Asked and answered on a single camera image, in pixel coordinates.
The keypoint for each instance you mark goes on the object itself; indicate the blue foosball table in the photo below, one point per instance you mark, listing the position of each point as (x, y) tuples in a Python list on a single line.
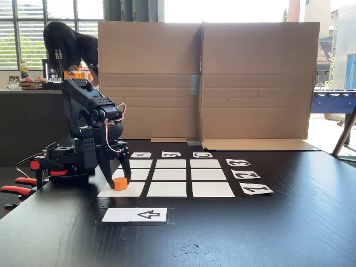
[(332, 104)]

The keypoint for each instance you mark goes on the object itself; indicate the wooden boards with food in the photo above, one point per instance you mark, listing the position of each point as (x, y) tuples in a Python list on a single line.
[(30, 84)]

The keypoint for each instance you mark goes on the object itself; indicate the white arrow paper sheet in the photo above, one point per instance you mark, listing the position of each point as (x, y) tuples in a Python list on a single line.
[(133, 214)]

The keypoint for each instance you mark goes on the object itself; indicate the paper label letter B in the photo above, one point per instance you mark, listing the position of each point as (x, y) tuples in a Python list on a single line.
[(171, 154)]

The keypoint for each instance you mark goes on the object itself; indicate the black counter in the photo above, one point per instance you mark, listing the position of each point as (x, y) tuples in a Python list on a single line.
[(16, 125)]

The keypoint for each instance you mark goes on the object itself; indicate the paper label number 2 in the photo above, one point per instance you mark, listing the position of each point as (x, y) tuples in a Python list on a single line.
[(246, 174)]

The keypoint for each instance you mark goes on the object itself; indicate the white nine-square paper grid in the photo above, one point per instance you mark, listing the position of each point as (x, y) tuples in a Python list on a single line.
[(169, 178)]

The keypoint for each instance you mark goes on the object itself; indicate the slanted wooden leg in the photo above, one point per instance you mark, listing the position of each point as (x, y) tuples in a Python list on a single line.
[(343, 136)]

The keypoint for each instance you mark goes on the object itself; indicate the grey tape strip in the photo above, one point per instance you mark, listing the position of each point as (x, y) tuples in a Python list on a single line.
[(193, 143), (195, 84)]

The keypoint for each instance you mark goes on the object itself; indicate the round orange token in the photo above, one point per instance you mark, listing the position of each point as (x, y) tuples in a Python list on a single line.
[(121, 184)]

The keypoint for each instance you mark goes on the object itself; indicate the paper label letter C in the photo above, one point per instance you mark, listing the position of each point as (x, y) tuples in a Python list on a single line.
[(202, 155)]

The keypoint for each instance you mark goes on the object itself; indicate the person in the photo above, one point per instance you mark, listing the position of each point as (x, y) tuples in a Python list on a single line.
[(66, 44)]

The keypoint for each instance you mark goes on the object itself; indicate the yellow bottle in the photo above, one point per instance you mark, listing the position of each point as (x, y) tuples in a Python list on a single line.
[(24, 69)]

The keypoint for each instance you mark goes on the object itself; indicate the black shelf with glasses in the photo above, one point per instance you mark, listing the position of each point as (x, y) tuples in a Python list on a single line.
[(44, 76)]

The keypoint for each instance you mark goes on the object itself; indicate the brown cardboard panel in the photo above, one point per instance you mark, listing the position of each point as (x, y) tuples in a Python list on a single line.
[(258, 55), (147, 55)]

